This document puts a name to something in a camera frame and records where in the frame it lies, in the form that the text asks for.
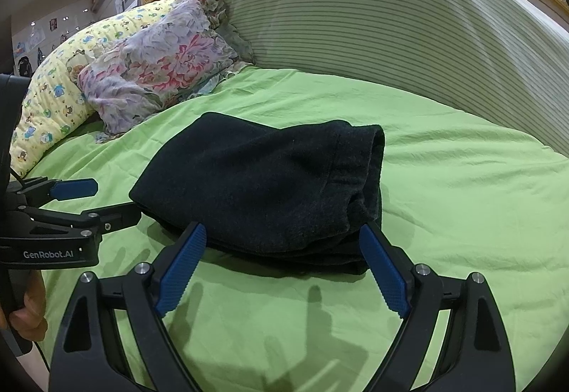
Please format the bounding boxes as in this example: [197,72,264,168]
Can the yellow cartoon print pillow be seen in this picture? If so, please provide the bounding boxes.
[9,0,206,178]

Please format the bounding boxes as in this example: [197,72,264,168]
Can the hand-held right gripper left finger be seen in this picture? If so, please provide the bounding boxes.
[49,222,207,392]

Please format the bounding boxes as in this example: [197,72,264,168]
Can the floral pillow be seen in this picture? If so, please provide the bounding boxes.
[78,0,257,145]

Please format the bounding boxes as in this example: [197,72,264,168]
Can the white striped bolster cushion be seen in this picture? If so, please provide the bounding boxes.
[202,0,569,155]

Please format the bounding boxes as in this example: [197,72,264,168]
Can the green bed sheet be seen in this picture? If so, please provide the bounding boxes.
[18,65,569,392]

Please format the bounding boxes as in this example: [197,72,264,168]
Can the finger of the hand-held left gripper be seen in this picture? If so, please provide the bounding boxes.
[6,178,99,208]
[20,201,143,239]

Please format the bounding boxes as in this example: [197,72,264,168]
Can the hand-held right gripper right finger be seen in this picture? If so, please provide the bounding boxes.
[358,223,516,392]

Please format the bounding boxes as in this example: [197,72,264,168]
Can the dark navy pants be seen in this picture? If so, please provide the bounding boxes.
[129,112,385,276]

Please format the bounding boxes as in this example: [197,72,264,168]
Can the person's left hand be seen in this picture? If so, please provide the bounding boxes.
[8,271,49,345]

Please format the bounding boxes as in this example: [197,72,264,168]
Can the wall drawing paper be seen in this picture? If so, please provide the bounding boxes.
[15,25,49,52]

